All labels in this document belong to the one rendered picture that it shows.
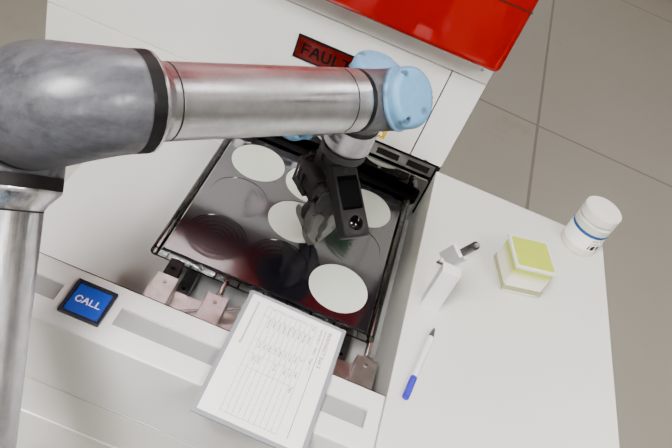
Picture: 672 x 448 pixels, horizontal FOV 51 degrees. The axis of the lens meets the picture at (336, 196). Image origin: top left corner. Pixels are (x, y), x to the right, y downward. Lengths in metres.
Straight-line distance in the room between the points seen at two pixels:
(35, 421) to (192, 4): 0.74
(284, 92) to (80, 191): 0.66
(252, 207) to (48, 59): 0.67
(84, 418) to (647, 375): 2.18
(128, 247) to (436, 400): 0.56
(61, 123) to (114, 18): 0.82
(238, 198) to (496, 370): 0.51
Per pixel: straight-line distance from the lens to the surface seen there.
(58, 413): 1.13
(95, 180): 1.34
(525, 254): 1.20
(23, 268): 0.74
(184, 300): 1.10
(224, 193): 1.25
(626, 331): 2.96
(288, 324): 1.00
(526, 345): 1.17
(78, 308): 0.97
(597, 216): 1.34
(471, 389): 1.06
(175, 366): 0.94
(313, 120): 0.75
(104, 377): 1.00
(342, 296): 1.16
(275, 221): 1.22
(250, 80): 0.70
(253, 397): 0.92
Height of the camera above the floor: 1.74
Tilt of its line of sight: 40 degrees down
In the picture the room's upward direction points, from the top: 24 degrees clockwise
